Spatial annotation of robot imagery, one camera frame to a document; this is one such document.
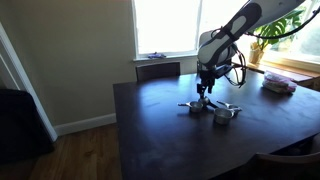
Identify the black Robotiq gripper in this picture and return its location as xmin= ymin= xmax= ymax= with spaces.
xmin=196 ymin=65 xmax=220 ymax=99

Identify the third-cup steel measuring cup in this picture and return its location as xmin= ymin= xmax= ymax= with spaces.
xmin=177 ymin=100 xmax=204 ymax=114

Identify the smallest steel measuring cup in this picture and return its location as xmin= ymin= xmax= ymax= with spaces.
xmin=216 ymin=100 xmax=243 ymax=113

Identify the largest steel measuring cup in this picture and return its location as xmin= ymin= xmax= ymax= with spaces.
xmin=212 ymin=107 xmax=242 ymax=126

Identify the dark wooden dining chair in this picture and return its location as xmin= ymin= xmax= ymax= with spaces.
xmin=134 ymin=61 xmax=181 ymax=83

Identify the purple cloth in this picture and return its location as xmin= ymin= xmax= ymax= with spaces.
xmin=147 ymin=51 xmax=167 ymax=60

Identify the yellow plant pot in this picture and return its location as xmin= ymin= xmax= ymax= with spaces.
xmin=248 ymin=41 xmax=265 ymax=65

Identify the clear plastic bag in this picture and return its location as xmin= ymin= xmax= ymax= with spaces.
xmin=261 ymin=70 xmax=298 ymax=95

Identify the large white framed window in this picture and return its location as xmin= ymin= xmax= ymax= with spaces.
xmin=131 ymin=0 xmax=254 ymax=62

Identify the wooden window bench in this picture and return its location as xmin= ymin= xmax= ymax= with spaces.
xmin=248 ymin=61 xmax=320 ymax=90

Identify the white baseboard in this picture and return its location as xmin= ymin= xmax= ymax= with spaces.
xmin=53 ymin=113 xmax=118 ymax=137

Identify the black upholstered chair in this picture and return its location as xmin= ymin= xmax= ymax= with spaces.
xmin=0 ymin=88 xmax=55 ymax=165

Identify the white door frame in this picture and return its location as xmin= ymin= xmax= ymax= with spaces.
xmin=0 ymin=22 xmax=58 ymax=143

